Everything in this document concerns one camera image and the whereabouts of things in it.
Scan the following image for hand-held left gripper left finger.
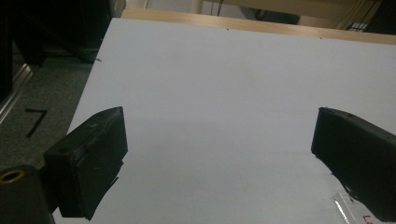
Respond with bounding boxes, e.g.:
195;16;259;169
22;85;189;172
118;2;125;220
43;105;129;221

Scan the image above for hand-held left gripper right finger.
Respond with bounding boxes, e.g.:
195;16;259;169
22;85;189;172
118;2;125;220
310;106;396;223

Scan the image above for clear acrylic tube rack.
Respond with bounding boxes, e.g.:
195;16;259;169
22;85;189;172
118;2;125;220
331;189;382;224

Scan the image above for black cabinet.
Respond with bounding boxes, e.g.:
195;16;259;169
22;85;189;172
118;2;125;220
0;0;114;65

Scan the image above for metal floor rail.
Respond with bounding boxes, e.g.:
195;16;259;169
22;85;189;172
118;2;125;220
0;63;34;124

